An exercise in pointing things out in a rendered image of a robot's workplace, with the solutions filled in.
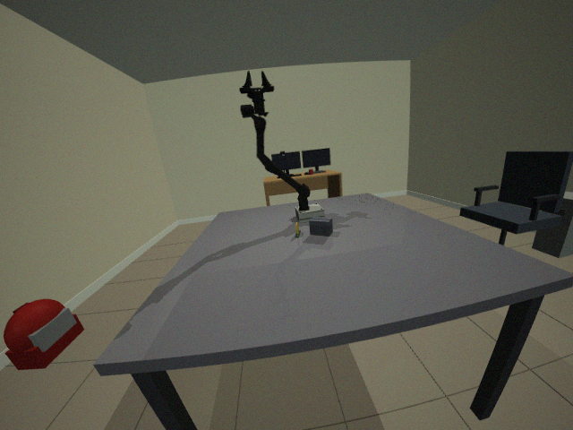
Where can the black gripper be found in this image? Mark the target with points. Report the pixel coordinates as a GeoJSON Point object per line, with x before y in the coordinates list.
{"type": "Point", "coordinates": [257, 94]}

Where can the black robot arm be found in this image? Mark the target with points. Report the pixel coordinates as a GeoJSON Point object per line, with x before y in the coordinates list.
{"type": "Point", "coordinates": [270, 165]}

